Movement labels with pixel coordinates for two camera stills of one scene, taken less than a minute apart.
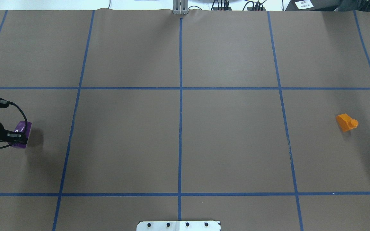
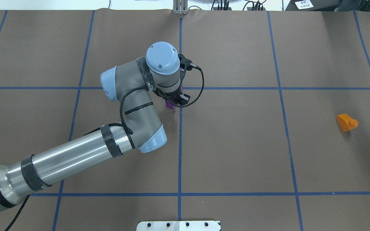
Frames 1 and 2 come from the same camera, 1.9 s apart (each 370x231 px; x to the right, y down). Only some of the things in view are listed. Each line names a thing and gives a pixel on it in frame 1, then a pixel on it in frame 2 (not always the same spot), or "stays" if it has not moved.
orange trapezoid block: [346, 123] stays
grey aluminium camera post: [180, 7] stays
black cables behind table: [224, 6] stays
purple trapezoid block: [21, 127] -> [169, 105]
